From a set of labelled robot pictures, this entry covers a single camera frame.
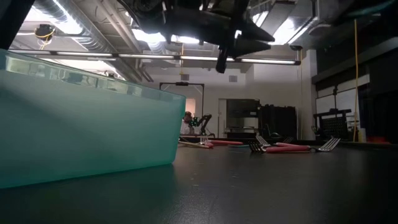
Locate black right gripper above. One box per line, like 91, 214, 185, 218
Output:
337, 7, 398, 29

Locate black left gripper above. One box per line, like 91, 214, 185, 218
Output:
164, 5, 276, 59

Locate pink handled silver fork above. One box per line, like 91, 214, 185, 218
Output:
255, 134, 312, 148
200, 136, 215, 149
266, 138, 341, 154
213, 140, 244, 146

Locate black shelving unit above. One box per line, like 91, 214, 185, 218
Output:
226, 98, 261, 139

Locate black cabinet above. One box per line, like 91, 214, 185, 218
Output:
258, 105, 298, 141

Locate black office chair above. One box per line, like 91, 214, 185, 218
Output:
266, 123, 284, 140

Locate person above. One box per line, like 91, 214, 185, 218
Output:
182, 111, 194, 135

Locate long ceiling light bar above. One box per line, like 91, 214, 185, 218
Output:
8, 49, 302, 65

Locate black perforated rack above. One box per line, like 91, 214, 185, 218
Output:
313, 108, 354, 142

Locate teal plastic bin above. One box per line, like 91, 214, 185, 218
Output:
0, 48, 187, 190

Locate silver rectangular air duct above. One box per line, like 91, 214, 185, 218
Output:
248, 0, 320, 45

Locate yellow power cord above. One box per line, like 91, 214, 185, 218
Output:
353, 18, 359, 142

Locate black metal gantry frame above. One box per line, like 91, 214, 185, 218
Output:
159, 82, 205, 138

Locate white wall board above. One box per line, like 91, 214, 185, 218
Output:
315, 88, 361, 116

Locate silver ribbed air duct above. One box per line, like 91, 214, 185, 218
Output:
34, 0, 109, 54

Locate black yellow cord reel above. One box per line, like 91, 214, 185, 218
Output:
34, 24, 56, 50

